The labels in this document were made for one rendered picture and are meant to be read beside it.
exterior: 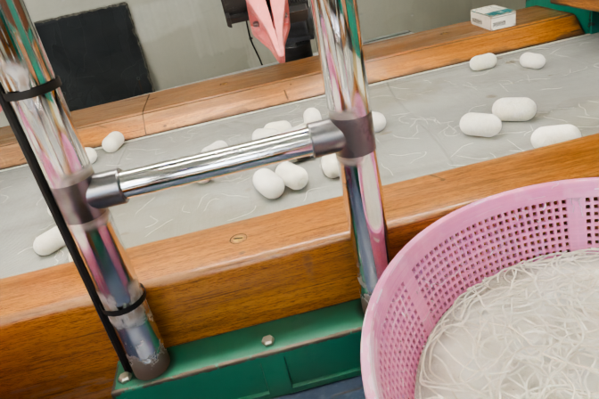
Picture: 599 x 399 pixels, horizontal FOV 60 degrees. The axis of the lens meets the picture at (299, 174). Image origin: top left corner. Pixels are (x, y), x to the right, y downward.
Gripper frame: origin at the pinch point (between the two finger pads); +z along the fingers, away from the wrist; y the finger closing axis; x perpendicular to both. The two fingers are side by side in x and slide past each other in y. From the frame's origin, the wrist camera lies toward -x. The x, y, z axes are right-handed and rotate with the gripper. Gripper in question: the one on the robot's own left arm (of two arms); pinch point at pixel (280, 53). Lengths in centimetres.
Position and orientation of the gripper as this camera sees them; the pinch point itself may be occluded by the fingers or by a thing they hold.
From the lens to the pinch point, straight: 60.0
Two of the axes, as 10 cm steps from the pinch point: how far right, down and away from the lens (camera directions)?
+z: 2.3, 8.9, -4.0
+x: 0.5, 4.0, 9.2
